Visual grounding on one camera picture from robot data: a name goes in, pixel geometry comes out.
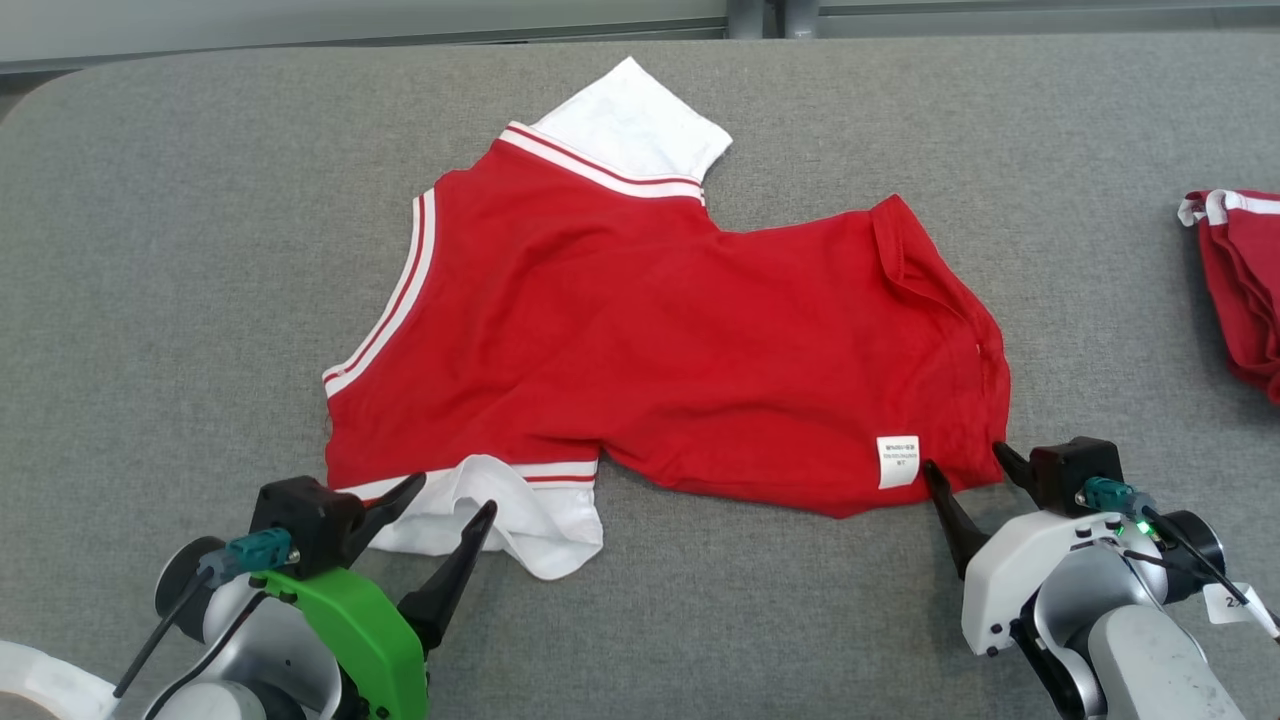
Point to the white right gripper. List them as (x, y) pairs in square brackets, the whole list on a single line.
[(1010, 580)]

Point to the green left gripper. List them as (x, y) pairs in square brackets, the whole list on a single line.
[(370, 650)]

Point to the red white basketball jersey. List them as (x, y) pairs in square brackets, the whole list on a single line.
[(650, 330)]

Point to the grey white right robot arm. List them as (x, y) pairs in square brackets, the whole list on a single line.
[(1130, 650)]

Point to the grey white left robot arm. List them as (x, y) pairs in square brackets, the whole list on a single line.
[(270, 670)]

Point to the folded red white garment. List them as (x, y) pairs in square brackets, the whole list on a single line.
[(1245, 290)]

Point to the white paper tag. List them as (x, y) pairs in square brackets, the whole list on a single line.
[(1228, 603)]

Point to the grey fabric sofa seat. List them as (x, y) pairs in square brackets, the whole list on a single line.
[(200, 250)]

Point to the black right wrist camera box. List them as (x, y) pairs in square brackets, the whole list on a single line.
[(1075, 470)]

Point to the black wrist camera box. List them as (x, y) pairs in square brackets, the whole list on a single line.
[(300, 520), (1075, 470)]

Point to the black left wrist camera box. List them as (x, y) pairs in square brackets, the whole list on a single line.
[(300, 520)]

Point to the grey upright partition frame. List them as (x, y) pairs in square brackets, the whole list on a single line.
[(770, 15)]

